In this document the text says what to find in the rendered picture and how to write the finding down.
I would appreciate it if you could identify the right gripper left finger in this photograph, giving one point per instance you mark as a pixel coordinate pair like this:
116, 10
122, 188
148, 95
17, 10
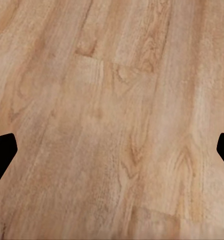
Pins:
8, 149

